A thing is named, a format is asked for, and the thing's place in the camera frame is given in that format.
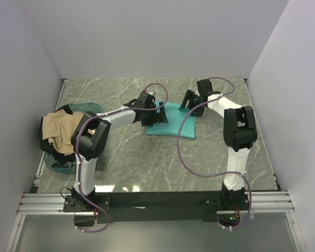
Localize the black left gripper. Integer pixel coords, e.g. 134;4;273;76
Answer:
141;102;167;127

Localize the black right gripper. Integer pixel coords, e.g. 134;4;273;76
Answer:
179;89;205;117

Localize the teal t-shirt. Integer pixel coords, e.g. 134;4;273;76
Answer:
146;102;196;139

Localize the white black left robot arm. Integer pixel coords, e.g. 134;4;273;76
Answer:
71;90;168;211

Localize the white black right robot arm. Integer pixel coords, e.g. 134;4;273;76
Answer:
179;77;258;209

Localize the teal plastic laundry bin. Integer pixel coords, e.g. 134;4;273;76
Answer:
38;102;103;174

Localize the beige t-shirt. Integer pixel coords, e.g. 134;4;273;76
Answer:
41;109;84;155

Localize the black t-shirt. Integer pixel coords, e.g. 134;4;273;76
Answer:
38;104;82;166

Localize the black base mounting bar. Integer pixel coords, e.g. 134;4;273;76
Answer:
63;191;249;226

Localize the aluminium frame rail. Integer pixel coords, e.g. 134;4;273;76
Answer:
7;190;307;251

